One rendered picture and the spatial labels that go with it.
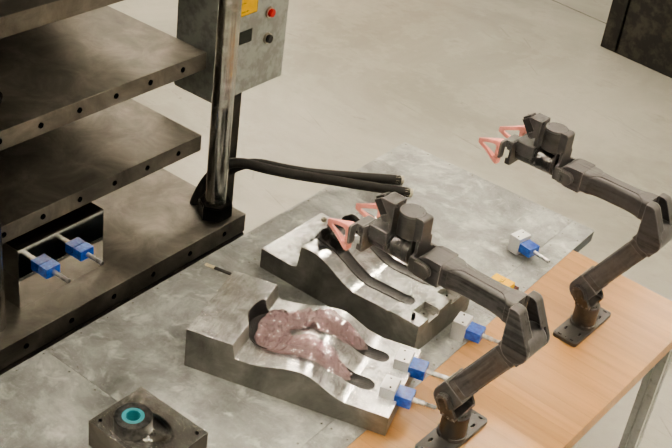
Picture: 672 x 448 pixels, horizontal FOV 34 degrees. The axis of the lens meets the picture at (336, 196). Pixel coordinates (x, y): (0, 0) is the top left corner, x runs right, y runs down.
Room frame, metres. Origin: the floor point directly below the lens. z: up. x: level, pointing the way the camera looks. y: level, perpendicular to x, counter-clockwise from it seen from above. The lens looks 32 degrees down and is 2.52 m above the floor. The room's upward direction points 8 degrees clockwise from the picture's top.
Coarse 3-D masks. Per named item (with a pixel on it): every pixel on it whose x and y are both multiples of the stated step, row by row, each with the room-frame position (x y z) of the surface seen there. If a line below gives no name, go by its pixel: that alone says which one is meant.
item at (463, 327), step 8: (456, 320) 2.19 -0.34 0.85; (464, 320) 2.20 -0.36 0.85; (456, 328) 2.18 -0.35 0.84; (464, 328) 2.17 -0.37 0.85; (472, 328) 2.18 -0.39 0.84; (480, 328) 2.19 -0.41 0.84; (456, 336) 2.18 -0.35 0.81; (464, 336) 2.18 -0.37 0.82; (472, 336) 2.17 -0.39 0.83; (480, 336) 2.16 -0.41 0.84; (488, 336) 2.17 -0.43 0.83
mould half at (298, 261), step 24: (360, 216) 2.48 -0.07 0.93; (288, 240) 2.43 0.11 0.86; (312, 240) 2.34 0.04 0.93; (264, 264) 2.36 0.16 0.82; (288, 264) 2.32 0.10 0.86; (312, 264) 2.28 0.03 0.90; (336, 264) 2.27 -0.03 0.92; (360, 264) 2.31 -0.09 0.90; (384, 264) 2.34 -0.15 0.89; (312, 288) 2.27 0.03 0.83; (336, 288) 2.23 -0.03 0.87; (360, 288) 2.23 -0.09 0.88; (408, 288) 2.25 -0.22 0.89; (432, 288) 2.26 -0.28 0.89; (360, 312) 2.19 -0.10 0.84; (384, 312) 2.15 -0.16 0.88; (408, 312) 2.15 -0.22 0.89; (456, 312) 2.26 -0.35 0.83; (384, 336) 2.15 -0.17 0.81; (408, 336) 2.11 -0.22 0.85; (432, 336) 2.17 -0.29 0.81
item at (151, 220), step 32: (128, 192) 2.66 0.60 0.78; (160, 192) 2.69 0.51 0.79; (192, 192) 2.71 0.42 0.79; (128, 224) 2.50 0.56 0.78; (160, 224) 2.52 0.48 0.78; (192, 224) 2.55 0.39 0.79; (224, 224) 2.57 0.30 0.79; (128, 256) 2.35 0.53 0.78; (160, 256) 2.37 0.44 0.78; (192, 256) 2.46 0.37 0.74; (64, 288) 2.18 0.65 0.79; (96, 288) 2.20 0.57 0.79; (128, 288) 2.26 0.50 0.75; (32, 320) 2.04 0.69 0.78; (64, 320) 2.08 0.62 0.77; (0, 352) 1.92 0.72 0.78
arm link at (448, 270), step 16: (432, 256) 1.90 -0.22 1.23; (448, 256) 1.91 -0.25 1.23; (432, 272) 1.88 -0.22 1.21; (448, 272) 1.86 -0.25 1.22; (464, 272) 1.86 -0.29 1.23; (480, 272) 1.87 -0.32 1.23; (448, 288) 1.86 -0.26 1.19; (464, 288) 1.84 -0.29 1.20; (480, 288) 1.82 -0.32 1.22; (496, 288) 1.82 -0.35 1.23; (512, 288) 1.83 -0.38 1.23; (480, 304) 1.82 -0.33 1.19; (496, 304) 1.79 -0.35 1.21; (512, 304) 1.77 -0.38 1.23; (528, 304) 1.82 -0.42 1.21; (512, 320) 1.75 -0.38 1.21; (528, 320) 1.75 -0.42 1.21; (544, 320) 1.79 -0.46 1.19; (512, 336) 1.74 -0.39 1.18; (528, 336) 1.74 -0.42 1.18; (512, 352) 1.74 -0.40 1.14; (528, 352) 1.72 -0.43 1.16
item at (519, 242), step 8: (520, 232) 2.64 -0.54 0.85; (512, 240) 2.62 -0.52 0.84; (520, 240) 2.60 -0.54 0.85; (528, 240) 2.63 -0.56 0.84; (512, 248) 2.62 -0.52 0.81; (520, 248) 2.60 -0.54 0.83; (528, 248) 2.59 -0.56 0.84; (536, 248) 2.60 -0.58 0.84; (528, 256) 2.58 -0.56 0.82; (544, 256) 2.57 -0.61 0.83
